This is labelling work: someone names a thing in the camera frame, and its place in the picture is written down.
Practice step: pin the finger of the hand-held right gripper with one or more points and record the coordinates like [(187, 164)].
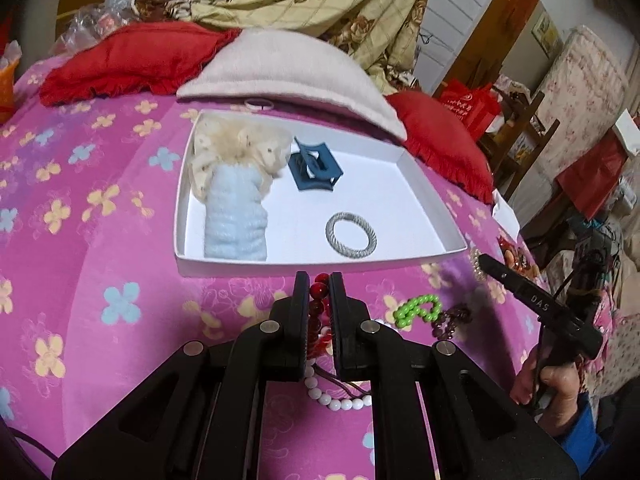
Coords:
[(530, 300)]

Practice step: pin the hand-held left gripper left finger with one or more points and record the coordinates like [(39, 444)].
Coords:
[(301, 310)]

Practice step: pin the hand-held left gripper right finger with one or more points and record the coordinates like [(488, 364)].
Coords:
[(337, 310)]

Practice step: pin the white shallow cardboard box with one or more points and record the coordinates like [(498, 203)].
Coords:
[(310, 225)]

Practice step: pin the light blue fluffy headband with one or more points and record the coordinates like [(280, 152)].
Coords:
[(235, 220)]

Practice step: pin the blue hair claw clip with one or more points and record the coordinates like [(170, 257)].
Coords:
[(315, 167)]

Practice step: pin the person's right forearm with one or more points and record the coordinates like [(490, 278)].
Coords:
[(585, 430)]

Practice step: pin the person's right hand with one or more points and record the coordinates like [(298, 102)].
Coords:
[(557, 390)]

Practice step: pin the dark hair elastic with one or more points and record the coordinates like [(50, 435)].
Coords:
[(345, 385)]

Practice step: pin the white paper sheet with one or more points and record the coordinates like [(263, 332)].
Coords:
[(507, 215)]

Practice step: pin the red cloth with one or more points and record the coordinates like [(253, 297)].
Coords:
[(595, 180)]

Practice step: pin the wooden chair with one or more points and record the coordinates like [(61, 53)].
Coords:
[(530, 125)]

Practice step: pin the cream dotted scrunchie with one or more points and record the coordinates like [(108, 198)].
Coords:
[(235, 145)]

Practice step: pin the red frilled pillow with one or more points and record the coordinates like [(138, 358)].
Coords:
[(440, 140), (135, 60)]

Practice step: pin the floral mattress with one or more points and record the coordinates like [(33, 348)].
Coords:
[(585, 90)]

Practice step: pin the red gift bag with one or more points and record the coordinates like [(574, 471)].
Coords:
[(470, 107)]

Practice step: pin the pink floral bedsheet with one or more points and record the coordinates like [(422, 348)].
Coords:
[(100, 240)]

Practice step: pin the pale pink plush pillow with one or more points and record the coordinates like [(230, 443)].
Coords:
[(285, 70)]

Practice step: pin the clear plastic bags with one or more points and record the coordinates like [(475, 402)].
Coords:
[(95, 20)]

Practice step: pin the orange plastic basket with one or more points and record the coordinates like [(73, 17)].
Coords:
[(6, 85)]

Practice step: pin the framed wall picture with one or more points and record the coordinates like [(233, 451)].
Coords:
[(545, 32)]

